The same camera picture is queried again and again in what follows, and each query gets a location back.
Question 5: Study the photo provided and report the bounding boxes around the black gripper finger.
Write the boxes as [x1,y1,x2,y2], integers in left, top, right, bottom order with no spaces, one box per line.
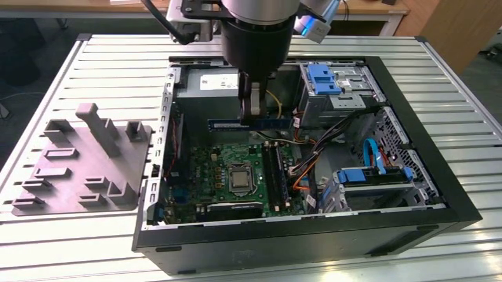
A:
[249,75,272,124]
[236,71,256,126]

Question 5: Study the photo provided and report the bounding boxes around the black RAM slot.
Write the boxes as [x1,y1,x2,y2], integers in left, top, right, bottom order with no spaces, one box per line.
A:
[261,140,281,213]

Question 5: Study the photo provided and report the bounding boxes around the grey power supply unit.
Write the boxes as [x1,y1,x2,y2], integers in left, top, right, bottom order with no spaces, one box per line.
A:
[173,68,253,146]

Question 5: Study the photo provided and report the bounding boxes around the blue drive bay latch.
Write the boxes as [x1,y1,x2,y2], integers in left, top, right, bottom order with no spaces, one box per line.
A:
[306,63,341,96]

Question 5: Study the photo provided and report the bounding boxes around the silver drive cage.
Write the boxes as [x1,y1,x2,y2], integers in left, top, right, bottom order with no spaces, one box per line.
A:
[297,63,387,127]

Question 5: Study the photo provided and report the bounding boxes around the green motherboard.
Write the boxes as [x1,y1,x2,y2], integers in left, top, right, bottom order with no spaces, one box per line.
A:
[158,142,310,224]

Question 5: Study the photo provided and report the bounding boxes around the CPU socket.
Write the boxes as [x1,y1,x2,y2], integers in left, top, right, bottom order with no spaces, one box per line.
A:
[225,163,257,197]

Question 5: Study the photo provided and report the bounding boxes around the silver CPU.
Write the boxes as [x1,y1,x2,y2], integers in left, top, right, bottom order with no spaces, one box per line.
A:
[229,170,252,189]

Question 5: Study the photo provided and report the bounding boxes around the hard disk in blue carrier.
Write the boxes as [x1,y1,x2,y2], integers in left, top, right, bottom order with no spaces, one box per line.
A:
[336,166,415,186]

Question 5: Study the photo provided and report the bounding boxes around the black graphics card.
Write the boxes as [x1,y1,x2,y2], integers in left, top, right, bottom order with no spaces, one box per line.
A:
[194,201,264,223]

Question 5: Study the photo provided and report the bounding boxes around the wooden desk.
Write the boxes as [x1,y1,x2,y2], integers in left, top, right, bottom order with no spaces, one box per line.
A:
[0,0,411,36]

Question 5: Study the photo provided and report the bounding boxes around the silver disk bay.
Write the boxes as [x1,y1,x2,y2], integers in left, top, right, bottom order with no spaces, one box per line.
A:
[332,170,431,212]

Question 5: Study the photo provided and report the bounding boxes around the grey parts rack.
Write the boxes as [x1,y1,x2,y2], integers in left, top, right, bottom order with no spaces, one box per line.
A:
[10,101,154,217]

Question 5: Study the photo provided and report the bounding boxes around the black PC case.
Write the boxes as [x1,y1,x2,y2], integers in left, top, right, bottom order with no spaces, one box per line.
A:
[130,55,483,276]

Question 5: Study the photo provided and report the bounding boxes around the wooden cabinet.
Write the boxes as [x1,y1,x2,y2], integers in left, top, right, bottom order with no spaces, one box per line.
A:
[403,0,502,74]

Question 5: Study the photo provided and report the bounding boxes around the yellow wire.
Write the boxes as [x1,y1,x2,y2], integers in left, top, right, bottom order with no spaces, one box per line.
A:
[265,89,284,118]

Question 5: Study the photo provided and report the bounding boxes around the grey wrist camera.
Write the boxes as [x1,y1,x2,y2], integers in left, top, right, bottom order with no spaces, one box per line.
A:
[292,14,333,45]

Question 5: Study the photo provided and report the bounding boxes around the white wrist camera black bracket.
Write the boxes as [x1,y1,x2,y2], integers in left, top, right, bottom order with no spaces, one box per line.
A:
[165,0,229,42]

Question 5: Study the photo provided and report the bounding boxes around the black camera cable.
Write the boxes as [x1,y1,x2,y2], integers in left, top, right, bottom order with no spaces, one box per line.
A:
[140,0,197,46]

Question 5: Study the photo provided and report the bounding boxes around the black wire bundle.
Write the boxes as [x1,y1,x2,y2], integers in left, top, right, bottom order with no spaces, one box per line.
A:
[288,107,381,177]

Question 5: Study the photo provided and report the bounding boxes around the orange wire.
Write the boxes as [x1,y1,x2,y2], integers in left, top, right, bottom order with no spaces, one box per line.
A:
[292,149,325,192]

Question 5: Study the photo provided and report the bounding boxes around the blue data wire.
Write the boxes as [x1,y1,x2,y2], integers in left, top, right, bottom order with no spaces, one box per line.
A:
[361,137,387,176]

